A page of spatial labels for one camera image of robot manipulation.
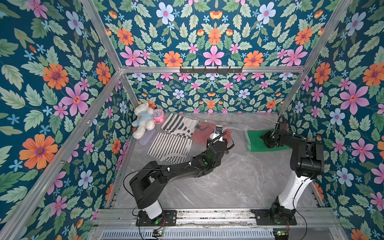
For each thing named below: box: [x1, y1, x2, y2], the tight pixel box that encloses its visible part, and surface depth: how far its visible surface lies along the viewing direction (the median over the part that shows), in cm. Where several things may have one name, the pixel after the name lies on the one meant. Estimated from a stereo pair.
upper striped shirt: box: [160, 113, 199, 138], surface depth 114 cm
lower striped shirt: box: [147, 132, 193, 165], surface depth 103 cm
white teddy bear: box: [131, 102, 156, 140], surface depth 109 cm
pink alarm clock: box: [153, 108, 165, 125], surface depth 117 cm
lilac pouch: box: [138, 128, 157, 146], surface depth 104 cm
